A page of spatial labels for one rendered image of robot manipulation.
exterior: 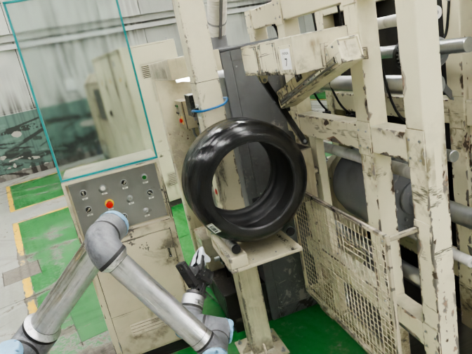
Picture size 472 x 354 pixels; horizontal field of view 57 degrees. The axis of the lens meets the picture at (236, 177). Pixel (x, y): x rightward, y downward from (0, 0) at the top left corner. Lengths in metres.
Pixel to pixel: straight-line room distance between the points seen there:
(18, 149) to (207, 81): 9.02
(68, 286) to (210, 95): 1.12
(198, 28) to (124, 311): 1.70
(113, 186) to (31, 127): 8.45
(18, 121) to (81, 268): 9.36
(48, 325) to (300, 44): 1.44
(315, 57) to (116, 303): 1.85
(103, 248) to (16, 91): 9.64
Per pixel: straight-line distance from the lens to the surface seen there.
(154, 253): 2.71
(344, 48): 1.72
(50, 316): 1.88
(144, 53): 5.54
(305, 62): 1.74
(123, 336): 2.93
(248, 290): 2.60
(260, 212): 2.30
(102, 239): 1.54
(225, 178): 2.32
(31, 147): 11.03
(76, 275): 1.75
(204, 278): 1.84
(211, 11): 2.76
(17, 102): 11.04
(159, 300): 1.57
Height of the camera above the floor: 1.77
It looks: 16 degrees down
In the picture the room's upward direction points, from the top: 12 degrees counter-clockwise
